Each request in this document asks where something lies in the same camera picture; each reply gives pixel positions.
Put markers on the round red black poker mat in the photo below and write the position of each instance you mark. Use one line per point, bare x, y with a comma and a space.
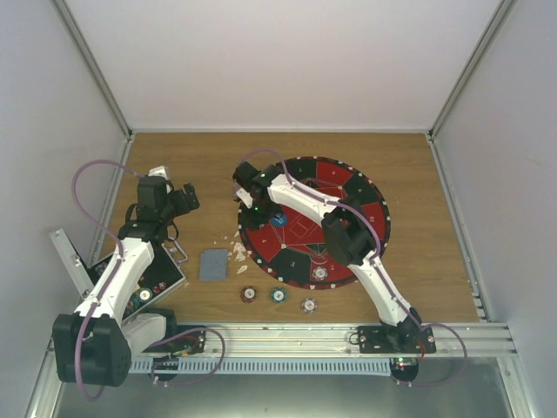
290, 253

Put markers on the purple white chip stack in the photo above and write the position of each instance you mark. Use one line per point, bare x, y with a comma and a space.
309, 305

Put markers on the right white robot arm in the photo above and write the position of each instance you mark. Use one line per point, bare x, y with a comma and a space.
348, 238

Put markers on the chip stack in case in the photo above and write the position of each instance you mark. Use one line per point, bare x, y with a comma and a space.
142, 295

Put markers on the blue small blind button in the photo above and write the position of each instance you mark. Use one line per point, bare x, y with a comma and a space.
279, 220

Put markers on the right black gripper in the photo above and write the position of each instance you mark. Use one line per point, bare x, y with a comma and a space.
254, 222

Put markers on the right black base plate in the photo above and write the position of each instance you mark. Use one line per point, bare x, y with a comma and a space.
383, 340

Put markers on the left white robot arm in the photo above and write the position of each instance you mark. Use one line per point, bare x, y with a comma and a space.
95, 344

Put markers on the red black chip stack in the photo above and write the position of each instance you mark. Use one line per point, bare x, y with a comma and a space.
248, 294

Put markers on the purple chips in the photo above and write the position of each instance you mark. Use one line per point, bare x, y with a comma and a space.
319, 273

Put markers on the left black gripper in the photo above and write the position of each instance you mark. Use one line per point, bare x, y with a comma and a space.
183, 206

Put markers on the slotted grey cable duct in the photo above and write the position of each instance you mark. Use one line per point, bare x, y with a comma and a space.
283, 366

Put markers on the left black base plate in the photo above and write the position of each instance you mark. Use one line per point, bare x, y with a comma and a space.
193, 343

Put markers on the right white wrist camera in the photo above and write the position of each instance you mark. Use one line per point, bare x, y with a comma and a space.
244, 196

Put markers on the white plastic wrap scraps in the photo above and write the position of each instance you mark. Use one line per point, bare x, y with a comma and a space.
235, 253

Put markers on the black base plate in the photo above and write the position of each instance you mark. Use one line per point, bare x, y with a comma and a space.
193, 343
383, 340

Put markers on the teal blue chip stack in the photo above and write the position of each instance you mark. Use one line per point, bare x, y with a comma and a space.
278, 295

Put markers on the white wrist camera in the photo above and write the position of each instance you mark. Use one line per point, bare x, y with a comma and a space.
159, 171
244, 196

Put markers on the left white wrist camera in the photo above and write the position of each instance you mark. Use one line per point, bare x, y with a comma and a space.
159, 171

